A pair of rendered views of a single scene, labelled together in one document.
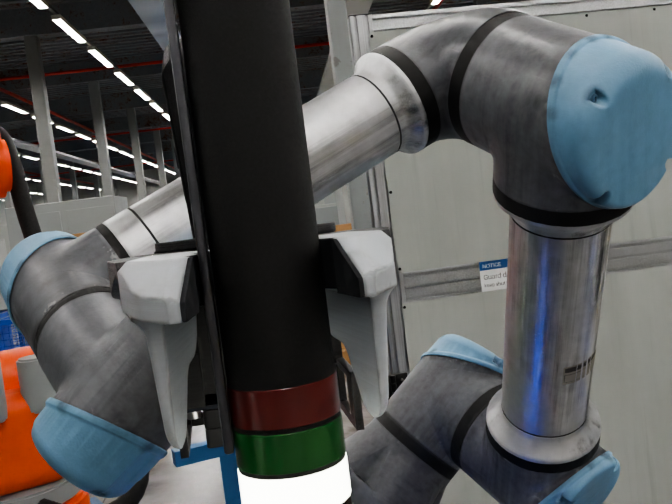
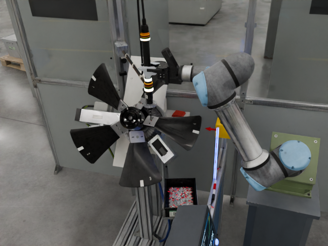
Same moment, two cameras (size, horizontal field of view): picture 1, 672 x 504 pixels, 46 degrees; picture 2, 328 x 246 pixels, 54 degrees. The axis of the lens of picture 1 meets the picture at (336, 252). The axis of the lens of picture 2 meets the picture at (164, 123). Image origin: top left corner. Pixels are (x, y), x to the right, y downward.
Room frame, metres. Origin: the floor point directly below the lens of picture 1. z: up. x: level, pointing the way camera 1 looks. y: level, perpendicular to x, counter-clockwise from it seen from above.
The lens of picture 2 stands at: (0.93, -1.24, 2.08)
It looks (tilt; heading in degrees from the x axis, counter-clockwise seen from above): 32 degrees down; 116
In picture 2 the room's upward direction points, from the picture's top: 3 degrees counter-clockwise
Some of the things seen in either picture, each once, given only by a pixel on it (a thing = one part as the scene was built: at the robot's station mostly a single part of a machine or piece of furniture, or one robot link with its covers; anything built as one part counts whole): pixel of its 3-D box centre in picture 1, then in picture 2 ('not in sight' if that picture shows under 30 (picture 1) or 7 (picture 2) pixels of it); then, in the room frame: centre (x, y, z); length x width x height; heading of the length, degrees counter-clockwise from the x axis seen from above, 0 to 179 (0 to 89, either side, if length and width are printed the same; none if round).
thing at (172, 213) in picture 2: not in sight; (180, 196); (0.46, -0.12, 0.85); 0.22 x 0.17 x 0.07; 114
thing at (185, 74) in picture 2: not in sight; (187, 73); (0.43, 0.05, 1.47); 0.08 x 0.05 x 0.08; 99
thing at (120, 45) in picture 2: not in sight; (121, 49); (-0.19, 0.48, 1.37); 0.10 x 0.07 x 0.09; 134
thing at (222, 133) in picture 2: not in sight; (225, 125); (0.55, 0.37, 1.02); 0.16 x 0.10 x 0.11; 99
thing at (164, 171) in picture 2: not in sight; (164, 164); (0.04, 0.55, 0.42); 0.04 x 0.04 x 0.83; 9
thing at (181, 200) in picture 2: not in sight; (180, 200); (0.46, -0.12, 0.83); 0.19 x 0.14 x 0.02; 114
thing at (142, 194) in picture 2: not in sight; (143, 200); (0.09, 0.11, 0.46); 0.09 x 0.05 x 0.91; 9
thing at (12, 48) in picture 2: not in sight; (25, 43); (-3.65, 2.74, 0.31); 0.60 x 0.42 x 0.33; 84
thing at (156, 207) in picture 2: not in sight; (153, 166); (0.06, 0.33, 0.58); 0.09 x 0.05 x 1.15; 9
